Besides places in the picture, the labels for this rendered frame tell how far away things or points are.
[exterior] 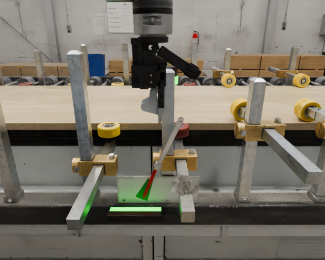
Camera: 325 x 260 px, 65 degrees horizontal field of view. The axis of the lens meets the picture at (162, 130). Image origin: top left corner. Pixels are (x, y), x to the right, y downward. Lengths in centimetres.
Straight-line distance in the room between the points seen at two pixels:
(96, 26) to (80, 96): 741
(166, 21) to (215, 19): 743
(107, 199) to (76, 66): 44
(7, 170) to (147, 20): 63
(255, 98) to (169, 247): 87
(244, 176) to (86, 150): 50
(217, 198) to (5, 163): 68
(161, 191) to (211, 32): 734
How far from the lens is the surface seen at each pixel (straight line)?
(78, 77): 73
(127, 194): 85
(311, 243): 151
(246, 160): 82
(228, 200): 89
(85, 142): 79
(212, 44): 802
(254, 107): 76
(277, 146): 70
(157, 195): 84
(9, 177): 94
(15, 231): 111
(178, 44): 790
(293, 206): 95
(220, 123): 98
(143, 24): 59
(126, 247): 137
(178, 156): 77
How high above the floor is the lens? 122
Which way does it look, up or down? 21 degrees down
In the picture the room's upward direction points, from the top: straight up
